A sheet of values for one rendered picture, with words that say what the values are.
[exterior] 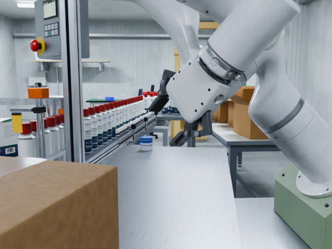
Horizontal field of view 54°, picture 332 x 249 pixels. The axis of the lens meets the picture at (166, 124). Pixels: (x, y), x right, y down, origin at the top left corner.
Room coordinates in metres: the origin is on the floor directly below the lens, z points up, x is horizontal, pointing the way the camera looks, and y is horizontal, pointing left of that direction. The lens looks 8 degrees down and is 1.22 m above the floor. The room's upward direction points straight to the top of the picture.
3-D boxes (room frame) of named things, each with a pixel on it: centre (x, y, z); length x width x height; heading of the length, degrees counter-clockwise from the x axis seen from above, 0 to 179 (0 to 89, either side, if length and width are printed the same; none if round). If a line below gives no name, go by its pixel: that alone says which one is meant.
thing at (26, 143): (1.00, 0.44, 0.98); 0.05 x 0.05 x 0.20
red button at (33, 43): (1.08, 0.42, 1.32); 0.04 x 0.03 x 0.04; 47
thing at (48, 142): (1.11, 0.42, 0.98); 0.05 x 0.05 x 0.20
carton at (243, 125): (2.56, -0.73, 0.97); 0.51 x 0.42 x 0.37; 99
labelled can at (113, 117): (1.85, 0.31, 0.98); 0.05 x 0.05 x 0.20
